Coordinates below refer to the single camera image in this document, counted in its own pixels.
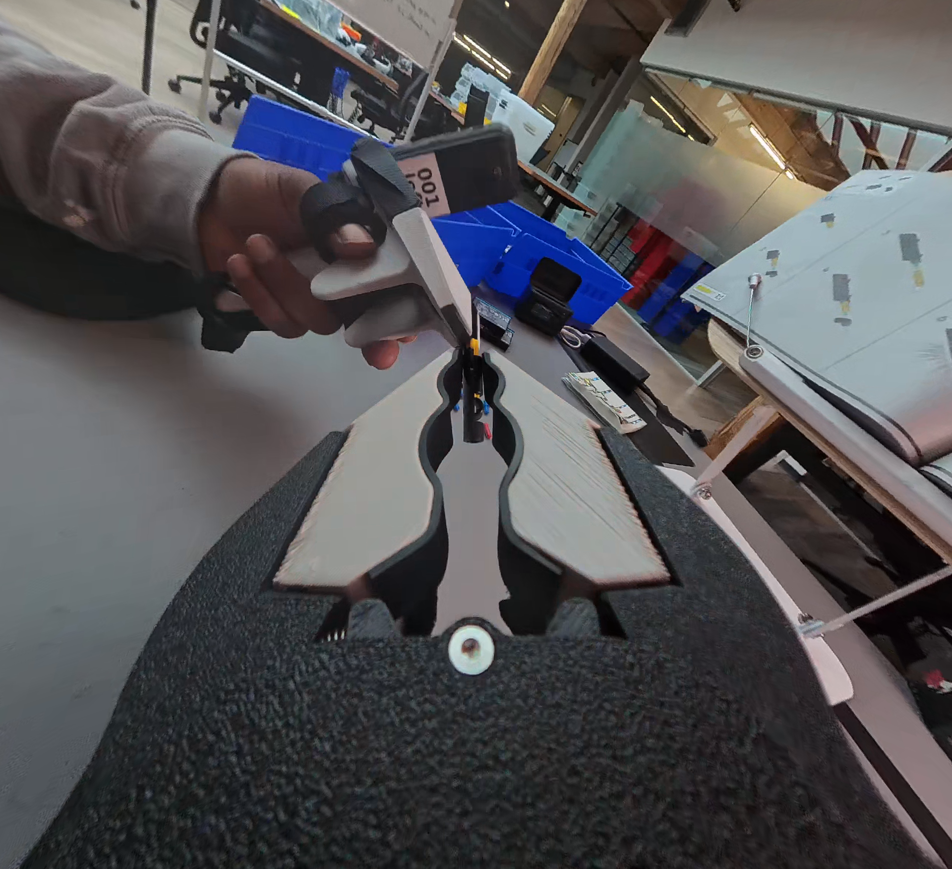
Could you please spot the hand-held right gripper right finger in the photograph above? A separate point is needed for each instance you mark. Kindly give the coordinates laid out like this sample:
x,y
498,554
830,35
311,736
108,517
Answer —
x,y
580,504

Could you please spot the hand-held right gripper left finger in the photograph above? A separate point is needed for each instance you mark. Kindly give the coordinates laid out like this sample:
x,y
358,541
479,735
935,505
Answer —
x,y
364,504

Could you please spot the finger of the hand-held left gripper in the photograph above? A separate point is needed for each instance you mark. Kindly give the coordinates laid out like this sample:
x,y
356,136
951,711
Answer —
x,y
435,266

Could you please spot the black brick beam with pins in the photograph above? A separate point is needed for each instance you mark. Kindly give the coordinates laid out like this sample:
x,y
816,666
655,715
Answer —
x,y
474,400

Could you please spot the instruction booklet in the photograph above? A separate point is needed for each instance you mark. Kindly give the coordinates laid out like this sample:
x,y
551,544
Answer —
x,y
855,274

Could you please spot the person's left forearm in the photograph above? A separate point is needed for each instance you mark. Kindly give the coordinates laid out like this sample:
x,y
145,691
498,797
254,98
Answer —
x,y
111,147

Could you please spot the grey desk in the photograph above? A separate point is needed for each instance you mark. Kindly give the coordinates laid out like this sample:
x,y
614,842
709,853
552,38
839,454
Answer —
x,y
111,475

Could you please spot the person's left hand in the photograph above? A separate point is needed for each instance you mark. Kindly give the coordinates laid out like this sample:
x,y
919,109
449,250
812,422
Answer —
x,y
260,229

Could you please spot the white plastic storage box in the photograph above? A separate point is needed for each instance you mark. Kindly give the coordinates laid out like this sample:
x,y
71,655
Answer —
x,y
528,129

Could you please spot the holographic sticker sheet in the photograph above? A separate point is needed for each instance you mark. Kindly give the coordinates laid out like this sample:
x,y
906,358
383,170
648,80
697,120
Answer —
x,y
606,404

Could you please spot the black office chair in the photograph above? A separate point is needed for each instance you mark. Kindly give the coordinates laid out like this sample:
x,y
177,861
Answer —
x,y
216,43
383,106

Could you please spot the black open hard case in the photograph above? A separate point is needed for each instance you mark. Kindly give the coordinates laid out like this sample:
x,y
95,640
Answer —
x,y
550,296

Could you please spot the black power adapter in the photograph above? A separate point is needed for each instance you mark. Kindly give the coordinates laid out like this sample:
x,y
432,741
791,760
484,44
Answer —
x,y
617,359

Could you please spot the wooden top work table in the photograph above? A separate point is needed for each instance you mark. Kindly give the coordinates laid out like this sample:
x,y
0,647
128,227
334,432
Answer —
x,y
320,36

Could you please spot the red blue parts drawers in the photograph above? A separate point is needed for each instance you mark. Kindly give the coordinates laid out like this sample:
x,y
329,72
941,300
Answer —
x,y
654,274

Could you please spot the wooden book stand white base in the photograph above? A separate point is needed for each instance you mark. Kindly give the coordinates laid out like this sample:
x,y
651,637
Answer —
x,y
788,393

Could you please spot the black tripod pole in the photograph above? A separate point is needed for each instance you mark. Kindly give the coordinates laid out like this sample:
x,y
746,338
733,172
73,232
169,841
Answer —
x,y
151,6

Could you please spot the black toy set box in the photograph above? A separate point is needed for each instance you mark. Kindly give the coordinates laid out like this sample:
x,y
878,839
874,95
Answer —
x,y
933,681

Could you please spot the wooden support post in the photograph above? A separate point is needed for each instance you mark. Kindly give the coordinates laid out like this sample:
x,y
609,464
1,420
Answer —
x,y
565,21

